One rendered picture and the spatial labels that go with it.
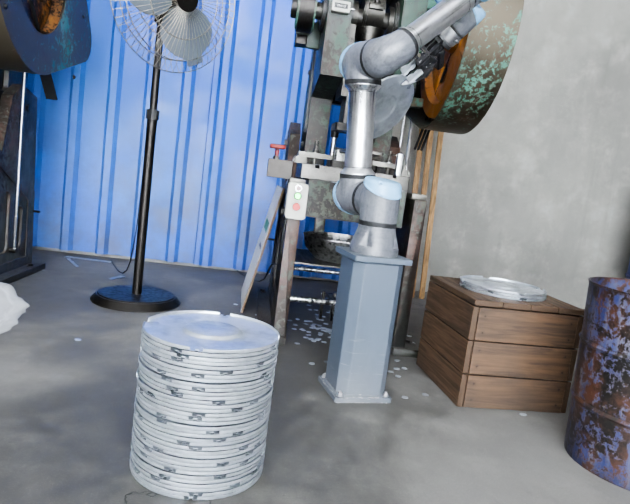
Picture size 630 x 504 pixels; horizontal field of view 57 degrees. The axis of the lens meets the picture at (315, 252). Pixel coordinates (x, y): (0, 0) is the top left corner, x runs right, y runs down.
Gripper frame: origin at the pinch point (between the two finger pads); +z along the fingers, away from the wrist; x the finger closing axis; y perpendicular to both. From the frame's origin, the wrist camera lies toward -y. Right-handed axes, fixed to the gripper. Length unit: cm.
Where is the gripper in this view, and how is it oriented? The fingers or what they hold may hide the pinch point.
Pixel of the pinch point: (403, 81)
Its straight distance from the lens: 222.5
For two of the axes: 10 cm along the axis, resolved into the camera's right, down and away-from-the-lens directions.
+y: -5.3, 0.4, -8.5
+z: -6.8, 5.7, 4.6
